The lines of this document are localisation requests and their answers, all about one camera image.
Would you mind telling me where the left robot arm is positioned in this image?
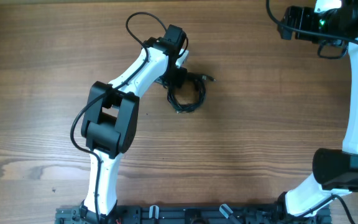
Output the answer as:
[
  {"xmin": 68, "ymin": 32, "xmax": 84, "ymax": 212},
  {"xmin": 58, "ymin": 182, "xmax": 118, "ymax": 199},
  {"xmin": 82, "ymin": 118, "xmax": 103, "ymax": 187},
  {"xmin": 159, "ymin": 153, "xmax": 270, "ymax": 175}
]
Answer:
[{"xmin": 75, "ymin": 25, "xmax": 188, "ymax": 223}]

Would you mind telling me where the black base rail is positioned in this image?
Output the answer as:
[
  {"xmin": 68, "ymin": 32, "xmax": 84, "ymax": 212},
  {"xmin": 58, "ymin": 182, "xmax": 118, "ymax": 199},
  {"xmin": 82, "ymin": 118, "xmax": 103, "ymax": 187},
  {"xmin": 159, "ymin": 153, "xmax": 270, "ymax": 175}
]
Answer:
[{"xmin": 54, "ymin": 203, "xmax": 332, "ymax": 224}]

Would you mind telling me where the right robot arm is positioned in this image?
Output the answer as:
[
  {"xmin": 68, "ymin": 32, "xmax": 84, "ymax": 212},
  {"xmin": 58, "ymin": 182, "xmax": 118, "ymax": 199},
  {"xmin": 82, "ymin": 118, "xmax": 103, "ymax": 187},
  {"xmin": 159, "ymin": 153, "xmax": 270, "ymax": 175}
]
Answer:
[{"xmin": 267, "ymin": 1, "xmax": 358, "ymax": 223}]

